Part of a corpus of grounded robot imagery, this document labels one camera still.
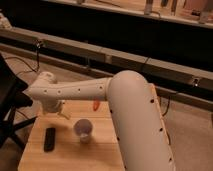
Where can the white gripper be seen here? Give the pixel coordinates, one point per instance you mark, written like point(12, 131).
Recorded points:
point(52, 106)

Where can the black eraser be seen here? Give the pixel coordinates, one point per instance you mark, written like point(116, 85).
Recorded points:
point(49, 142)

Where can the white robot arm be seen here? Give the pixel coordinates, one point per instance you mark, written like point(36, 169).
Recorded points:
point(137, 119)

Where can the black office chair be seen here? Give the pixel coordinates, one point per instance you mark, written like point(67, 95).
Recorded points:
point(12, 98)

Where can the white paper cup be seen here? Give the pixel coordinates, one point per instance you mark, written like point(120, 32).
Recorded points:
point(83, 129)

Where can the orange carrot toy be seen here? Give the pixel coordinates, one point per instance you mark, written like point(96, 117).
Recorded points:
point(96, 105)

